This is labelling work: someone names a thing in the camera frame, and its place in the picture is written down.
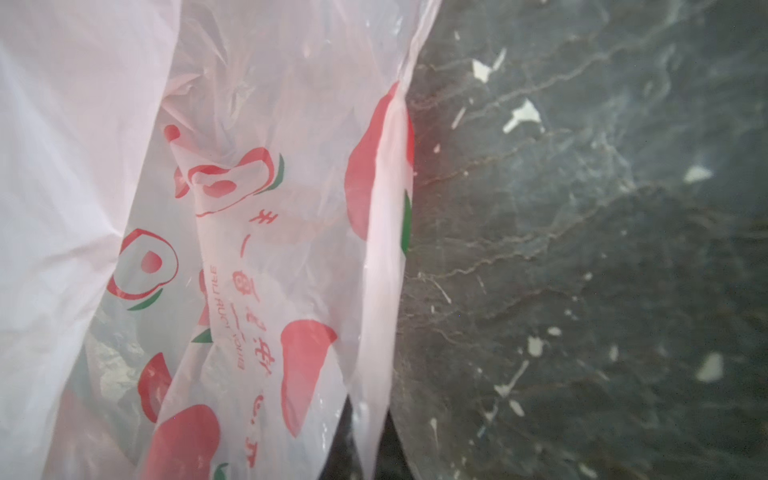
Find pink plastic bag with print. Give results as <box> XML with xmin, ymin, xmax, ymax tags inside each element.
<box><xmin>1</xmin><ymin>1</ymin><xmax>440</xmax><ymax>479</ymax></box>

